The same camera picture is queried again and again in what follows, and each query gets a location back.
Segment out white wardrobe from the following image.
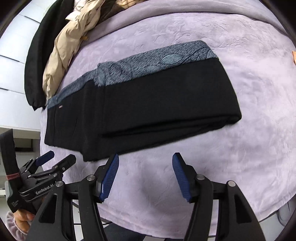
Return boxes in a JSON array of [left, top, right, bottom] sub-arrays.
[[0, 10, 48, 131]]

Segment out black garment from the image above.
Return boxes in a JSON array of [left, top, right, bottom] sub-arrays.
[[24, 0, 70, 112]]

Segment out black pants with grey trim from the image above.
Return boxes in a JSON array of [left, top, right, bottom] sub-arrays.
[[44, 40, 242, 163]]

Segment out lilac plush blanket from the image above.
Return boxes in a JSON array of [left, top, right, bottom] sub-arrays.
[[39, 0, 296, 224]]

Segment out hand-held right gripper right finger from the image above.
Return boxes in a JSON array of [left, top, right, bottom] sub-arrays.
[[172, 152, 266, 241]]

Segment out beige jacket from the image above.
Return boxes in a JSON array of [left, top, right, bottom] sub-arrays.
[[43, 0, 105, 102]]

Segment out pink brown patterned cloth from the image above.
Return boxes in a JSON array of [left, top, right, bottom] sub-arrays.
[[116, 0, 139, 7]]

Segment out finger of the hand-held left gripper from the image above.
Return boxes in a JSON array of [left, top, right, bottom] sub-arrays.
[[51, 154, 77, 175], [22, 151, 55, 175]]

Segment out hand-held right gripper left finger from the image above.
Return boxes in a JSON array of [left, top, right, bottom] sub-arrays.
[[25, 153, 120, 241]]

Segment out person's left forearm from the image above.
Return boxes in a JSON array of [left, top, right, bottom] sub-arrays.
[[5, 210, 29, 237]]

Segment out person's left hand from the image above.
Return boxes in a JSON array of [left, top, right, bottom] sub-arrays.
[[14, 208, 36, 232]]

